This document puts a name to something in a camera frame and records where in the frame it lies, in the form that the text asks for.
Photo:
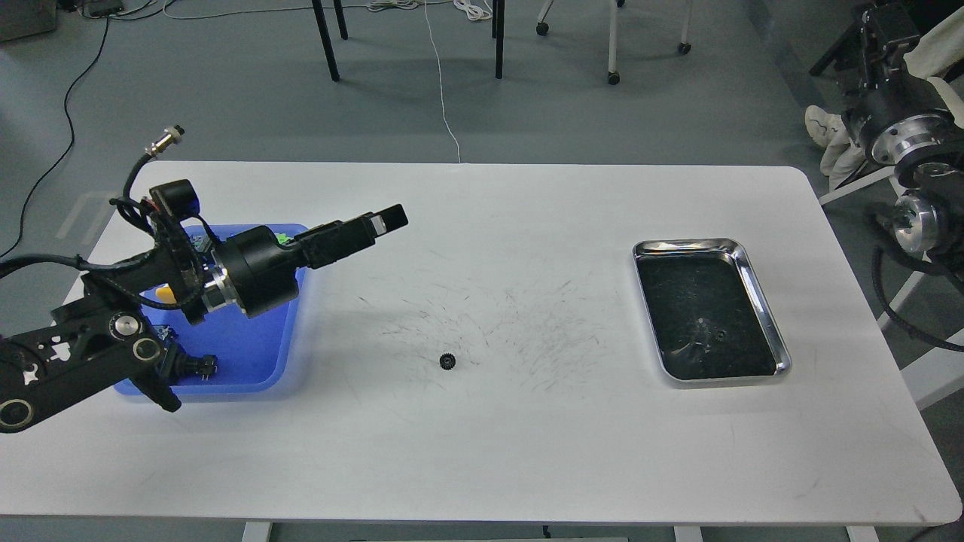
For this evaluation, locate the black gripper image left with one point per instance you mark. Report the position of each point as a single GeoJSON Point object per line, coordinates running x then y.
{"type": "Point", "coordinates": [255, 272]}

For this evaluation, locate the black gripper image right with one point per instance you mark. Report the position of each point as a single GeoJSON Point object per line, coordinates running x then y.
{"type": "Point", "coordinates": [896, 114]}

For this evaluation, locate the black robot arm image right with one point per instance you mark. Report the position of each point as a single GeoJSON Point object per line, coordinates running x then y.
{"type": "Point", "coordinates": [922, 231]}

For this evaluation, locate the white chair with beige cloth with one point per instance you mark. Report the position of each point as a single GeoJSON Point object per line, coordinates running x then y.
{"type": "Point", "coordinates": [937, 59]}

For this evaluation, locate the blue plastic tray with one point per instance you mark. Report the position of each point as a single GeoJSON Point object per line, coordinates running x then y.
{"type": "Point", "coordinates": [251, 352]}

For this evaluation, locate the white rolling chair base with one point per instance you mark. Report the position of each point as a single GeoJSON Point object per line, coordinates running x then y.
{"type": "Point", "coordinates": [613, 77]}

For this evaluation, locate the metal tray with black mat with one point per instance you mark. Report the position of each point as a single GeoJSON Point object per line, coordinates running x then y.
{"type": "Point", "coordinates": [693, 288]}

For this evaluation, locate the yellow push button switch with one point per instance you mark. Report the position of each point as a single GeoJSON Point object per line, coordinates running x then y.
{"type": "Point", "coordinates": [164, 295]}

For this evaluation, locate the green push button switch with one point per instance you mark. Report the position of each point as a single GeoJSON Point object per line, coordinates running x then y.
{"type": "Point", "coordinates": [176, 363]}

